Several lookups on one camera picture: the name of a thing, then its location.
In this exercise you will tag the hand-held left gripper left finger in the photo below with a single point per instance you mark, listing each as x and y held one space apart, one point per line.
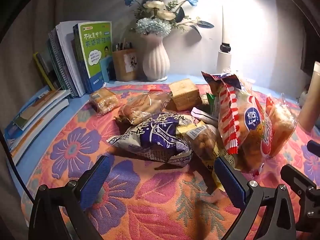
98 177

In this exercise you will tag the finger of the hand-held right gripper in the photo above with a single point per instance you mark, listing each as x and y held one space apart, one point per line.
314 146
296 178

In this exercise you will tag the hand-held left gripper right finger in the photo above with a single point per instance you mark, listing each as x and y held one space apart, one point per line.
230 180

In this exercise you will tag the clear bread roll packet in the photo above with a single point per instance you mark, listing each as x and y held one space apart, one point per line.
282 125

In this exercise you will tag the clear nut packet yellow label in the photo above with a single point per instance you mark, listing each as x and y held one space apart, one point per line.
202 142

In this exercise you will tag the red striped bread bag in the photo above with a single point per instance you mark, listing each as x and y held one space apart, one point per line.
250 130

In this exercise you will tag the white purple sachet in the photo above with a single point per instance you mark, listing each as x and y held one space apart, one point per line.
202 115

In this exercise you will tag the purple white snack bag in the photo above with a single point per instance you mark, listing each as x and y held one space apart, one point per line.
155 135

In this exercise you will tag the small clear cracker packet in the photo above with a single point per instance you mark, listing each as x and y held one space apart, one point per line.
103 101

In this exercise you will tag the small green packet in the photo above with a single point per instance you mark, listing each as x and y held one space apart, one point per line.
212 103

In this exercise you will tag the clear brown bread packet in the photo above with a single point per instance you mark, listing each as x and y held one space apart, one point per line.
142 107

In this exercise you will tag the tan biscuit brick pack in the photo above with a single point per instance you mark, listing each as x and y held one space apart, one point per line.
185 95

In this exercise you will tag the beige thermos bottle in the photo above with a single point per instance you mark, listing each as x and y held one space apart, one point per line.
311 100

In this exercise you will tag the floral woven table cloth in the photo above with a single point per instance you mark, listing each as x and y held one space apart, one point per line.
150 205

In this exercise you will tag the blue cover paperback book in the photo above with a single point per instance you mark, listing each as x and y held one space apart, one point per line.
35 105

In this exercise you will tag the small light blue booklet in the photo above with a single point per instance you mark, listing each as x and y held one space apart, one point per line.
108 70

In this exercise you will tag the wooden pen holder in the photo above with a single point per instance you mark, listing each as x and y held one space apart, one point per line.
125 66

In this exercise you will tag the thin yellow-green book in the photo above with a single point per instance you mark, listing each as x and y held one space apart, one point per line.
43 71

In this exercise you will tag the white desk lamp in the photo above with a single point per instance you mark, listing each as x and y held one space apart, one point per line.
225 60

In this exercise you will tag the spiral bound notebook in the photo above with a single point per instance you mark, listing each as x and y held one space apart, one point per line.
57 62

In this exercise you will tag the green cover book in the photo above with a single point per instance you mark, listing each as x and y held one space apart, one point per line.
96 55

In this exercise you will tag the white ribbed vase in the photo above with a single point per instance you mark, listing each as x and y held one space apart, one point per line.
155 60

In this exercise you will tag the pens bundle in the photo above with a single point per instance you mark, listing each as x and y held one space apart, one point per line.
123 45

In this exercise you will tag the blue and white artificial flowers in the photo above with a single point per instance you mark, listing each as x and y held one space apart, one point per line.
155 17

